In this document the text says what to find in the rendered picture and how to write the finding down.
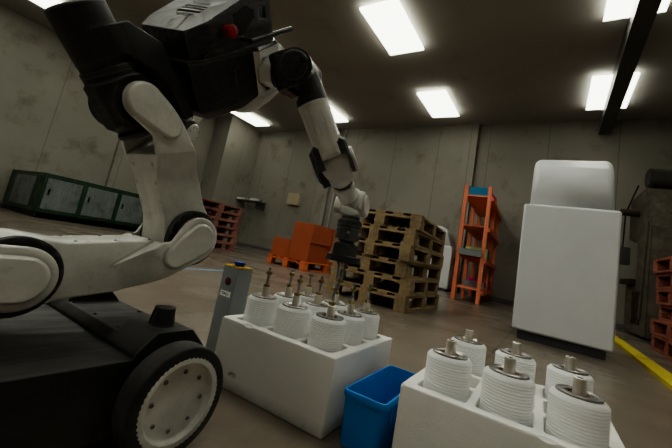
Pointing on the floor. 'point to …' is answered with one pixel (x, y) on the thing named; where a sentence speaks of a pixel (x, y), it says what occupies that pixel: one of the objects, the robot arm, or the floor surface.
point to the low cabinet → (72, 201)
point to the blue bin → (372, 409)
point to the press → (647, 249)
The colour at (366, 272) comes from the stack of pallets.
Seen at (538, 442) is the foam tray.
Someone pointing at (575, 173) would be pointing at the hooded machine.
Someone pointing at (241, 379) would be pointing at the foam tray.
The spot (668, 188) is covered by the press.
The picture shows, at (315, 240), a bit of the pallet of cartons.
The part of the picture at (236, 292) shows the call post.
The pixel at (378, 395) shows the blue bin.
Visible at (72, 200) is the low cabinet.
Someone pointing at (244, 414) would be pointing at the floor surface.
